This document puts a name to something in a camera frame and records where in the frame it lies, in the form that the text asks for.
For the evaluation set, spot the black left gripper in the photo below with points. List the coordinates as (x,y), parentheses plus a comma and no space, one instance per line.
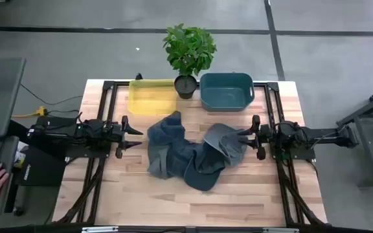
(112,136)

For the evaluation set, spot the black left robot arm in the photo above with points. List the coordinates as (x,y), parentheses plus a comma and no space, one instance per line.
(91,129)

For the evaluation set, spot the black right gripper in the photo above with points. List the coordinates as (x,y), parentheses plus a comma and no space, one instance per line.
(269,136)

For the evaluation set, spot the potted green plant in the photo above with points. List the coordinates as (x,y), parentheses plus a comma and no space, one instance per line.
(189,48)

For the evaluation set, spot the yellow plastic bin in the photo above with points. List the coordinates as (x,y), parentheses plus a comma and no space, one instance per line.
(151,97)

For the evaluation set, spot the dark blue baseball cap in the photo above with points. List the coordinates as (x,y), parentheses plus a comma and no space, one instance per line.
(202,174)
(170,129)

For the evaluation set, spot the black Trossen controller box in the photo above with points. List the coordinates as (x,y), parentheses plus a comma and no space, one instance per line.
(40,168)

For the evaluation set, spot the small black clamp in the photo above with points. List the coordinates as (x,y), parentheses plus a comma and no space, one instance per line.
(138,77)

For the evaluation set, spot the silver metal bracket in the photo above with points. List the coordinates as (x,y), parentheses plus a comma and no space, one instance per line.
(280,230)
(99,229)

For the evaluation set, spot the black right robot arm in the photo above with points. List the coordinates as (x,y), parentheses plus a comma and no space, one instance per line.
(319,136)

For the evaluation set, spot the teal plastic bin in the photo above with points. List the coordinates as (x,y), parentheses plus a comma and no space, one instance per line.
(225,97)

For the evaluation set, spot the grey metal cart frame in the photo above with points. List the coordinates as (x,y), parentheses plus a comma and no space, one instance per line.
(371,152)

